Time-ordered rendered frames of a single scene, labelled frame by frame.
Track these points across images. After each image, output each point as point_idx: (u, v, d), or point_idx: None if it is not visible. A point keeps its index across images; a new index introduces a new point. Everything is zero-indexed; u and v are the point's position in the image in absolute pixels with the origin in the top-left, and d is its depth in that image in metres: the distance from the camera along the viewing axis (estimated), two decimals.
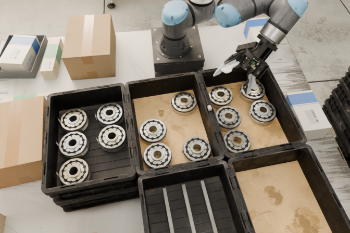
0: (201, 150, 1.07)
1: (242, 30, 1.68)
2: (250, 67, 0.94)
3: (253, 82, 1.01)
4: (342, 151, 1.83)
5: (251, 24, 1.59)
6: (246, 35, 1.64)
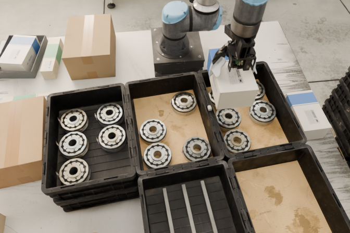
0: (201, 150, 1.07)
1: (206, 62, 1.06)
2: (236, 66, 0.85)
3: None
4: (342, 151, 1.83)
5: None
6: (209, 71, 1.03)
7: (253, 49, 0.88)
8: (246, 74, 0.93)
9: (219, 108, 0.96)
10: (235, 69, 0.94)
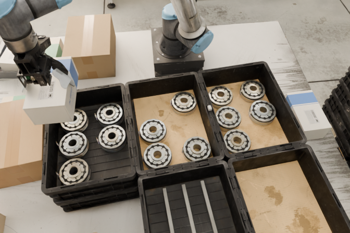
0: (201, 150, 1.07)
1: None
2: (30, 81, 0.81)
3: (60, 80, 0.87)
4: (342, 151, 1.83)
5: None
6: None
7: (56, 63, 0.84)
8: (59, 88, 0.89)
9: (36, 124, 0.92)
10: (50, 83, 0.90)
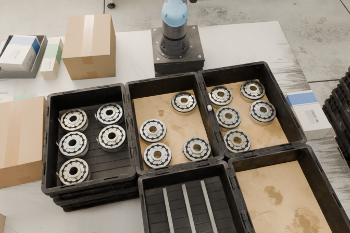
0: (201, 150, 1.07)
1: None
2: None
3: None
4: (342, 151, 1.83)
5: None
6: None
7: None
8: None
9: None
10: None
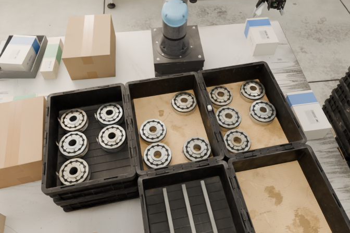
0: (201, 150, 1.07)
1: (244, 29, 1.68)
2: (273, 7, 1.37)
3: (282, 9, 1.43)
4: (342, 151, 1.83)
5: (251, 24, 1.59)
6: (246, 34, 1.65)
7: None
8: (271, 34, 1.55)
9: (253, 55, 1.57)
10: (264, 31, 1.56)
